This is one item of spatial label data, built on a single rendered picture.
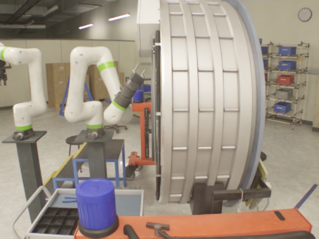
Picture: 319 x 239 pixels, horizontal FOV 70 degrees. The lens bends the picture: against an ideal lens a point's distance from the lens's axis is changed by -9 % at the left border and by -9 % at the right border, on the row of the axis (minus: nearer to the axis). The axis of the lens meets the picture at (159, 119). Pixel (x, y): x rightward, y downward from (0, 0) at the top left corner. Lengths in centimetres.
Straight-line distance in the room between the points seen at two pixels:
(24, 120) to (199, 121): 131
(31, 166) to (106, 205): 140
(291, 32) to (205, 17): 549
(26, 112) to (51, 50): 738
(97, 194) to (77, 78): 103
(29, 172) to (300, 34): 617
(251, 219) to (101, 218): 48
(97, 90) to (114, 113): 729
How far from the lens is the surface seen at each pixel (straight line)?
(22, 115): 197
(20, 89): 903
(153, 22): 133
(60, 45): 938
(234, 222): 86
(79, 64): 159
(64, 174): 254
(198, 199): 137
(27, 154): 205
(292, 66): 601
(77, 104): 169
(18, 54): 195
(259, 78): 118
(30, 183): 216
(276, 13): 699
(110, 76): 161
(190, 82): 111
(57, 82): 813
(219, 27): 132
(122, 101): 140
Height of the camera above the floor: 147
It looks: 14 degrees down
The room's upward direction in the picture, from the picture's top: straight up
